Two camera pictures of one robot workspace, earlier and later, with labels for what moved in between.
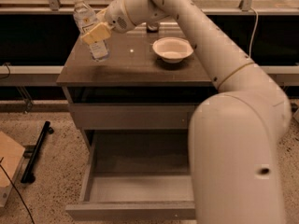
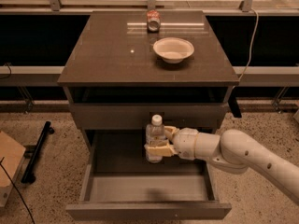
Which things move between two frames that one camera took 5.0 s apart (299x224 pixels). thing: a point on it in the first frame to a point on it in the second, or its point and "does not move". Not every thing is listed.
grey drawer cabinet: x=144 y=95 does not move
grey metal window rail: x=49 y=75 does not move
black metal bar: x=28 y=176 does not move
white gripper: x=116 y=15 to x=184 y=143
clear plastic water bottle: x=84 y=19 to x=155 y=133
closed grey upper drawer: x=135 y=116 does not move
